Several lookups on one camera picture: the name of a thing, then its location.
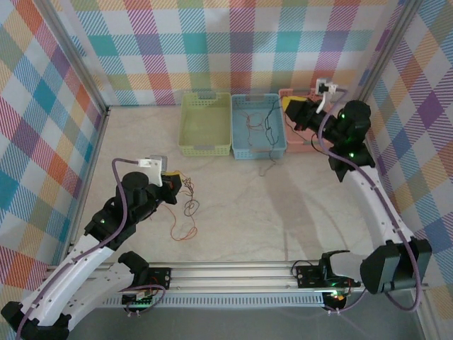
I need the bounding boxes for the thin dark red wire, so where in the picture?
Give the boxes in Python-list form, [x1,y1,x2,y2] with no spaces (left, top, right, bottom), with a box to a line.
[237,111,266,146]

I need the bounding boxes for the thin orange wire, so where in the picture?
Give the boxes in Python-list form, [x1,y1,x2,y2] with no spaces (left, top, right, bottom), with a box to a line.
[171,173,198,242]

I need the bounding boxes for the pink perforated plastic basket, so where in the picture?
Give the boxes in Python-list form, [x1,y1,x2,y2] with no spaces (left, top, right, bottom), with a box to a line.
[278,88,333,154]

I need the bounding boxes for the blue perforated plastic basket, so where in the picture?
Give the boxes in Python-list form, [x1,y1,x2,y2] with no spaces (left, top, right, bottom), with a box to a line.
[230,93,287,160]

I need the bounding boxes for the green perforated plastic basket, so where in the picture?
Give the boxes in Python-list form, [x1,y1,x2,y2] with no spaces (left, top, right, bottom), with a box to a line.
[178,92,233,157]

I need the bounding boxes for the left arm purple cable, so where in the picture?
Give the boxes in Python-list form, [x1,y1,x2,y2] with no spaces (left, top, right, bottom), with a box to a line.
[16,158,141,340]

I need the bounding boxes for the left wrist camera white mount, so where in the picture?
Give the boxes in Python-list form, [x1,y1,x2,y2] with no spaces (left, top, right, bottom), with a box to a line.
[136,154,169,187]

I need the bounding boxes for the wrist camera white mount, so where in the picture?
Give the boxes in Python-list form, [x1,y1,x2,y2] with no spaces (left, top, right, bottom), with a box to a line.
[136,154,169,187]
[315,77,340,115]

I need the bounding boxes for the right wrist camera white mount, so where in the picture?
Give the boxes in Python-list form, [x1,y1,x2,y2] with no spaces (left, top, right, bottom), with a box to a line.
[315,77,340,115]

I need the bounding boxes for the aluminium frame side rail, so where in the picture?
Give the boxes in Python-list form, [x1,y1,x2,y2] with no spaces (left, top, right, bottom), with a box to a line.
[352,104,438,340]
[30,108,110,340]

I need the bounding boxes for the aluminium frame post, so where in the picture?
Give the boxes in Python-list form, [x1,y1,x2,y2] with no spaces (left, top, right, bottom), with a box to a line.
[352,0,423,109]
[34,0,110,118]

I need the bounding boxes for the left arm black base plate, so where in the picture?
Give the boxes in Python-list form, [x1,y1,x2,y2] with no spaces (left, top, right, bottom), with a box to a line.
[147,267,173,290]

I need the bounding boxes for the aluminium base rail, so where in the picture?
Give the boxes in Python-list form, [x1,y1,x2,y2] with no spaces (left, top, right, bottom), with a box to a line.
[45,261,428,297]

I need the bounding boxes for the grey slotted cable duct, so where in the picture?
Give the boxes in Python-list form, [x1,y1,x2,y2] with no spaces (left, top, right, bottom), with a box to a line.
[72,293,328,309]

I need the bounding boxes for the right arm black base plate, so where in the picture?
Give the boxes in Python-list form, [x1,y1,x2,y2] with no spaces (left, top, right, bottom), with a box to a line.
[295,263,362,288]

